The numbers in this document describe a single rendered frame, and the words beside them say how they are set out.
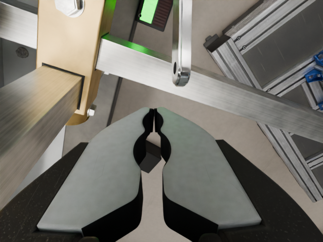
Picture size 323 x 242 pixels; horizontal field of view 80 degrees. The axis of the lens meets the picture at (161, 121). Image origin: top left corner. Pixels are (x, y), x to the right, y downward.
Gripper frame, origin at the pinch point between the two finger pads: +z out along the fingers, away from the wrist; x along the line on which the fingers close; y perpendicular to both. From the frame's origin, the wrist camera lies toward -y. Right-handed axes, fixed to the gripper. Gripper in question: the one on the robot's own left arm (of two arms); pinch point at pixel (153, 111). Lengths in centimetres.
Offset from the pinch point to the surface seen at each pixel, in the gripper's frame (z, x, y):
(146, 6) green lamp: 22.2, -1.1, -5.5
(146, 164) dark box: 80, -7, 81
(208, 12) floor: 92, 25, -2
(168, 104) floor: 92, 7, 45
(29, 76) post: 4.2, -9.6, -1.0
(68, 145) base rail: 22.3, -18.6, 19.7
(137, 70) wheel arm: 8.3, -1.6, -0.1
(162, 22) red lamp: 22.2, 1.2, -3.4
